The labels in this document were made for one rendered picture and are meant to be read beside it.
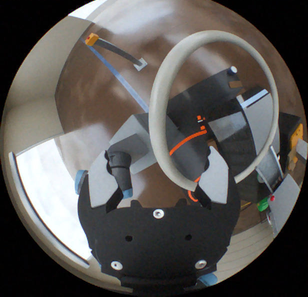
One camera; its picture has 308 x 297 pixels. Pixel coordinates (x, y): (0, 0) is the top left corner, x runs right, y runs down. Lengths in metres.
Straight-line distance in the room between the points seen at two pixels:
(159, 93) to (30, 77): 6.56
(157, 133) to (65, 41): 6.02
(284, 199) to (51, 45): 6.73
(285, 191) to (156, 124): 0.76
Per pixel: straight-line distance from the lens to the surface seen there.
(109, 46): 1.31
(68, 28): 5.97
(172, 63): 0.16
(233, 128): 0.78
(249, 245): 5.69
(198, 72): 1.59
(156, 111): 0.16
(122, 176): 0.56
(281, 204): 0.73
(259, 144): 0.83
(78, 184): 0.55
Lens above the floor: 1.47
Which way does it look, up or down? 61 degrees down
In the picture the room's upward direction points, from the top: 131 degrees counter-clockwise
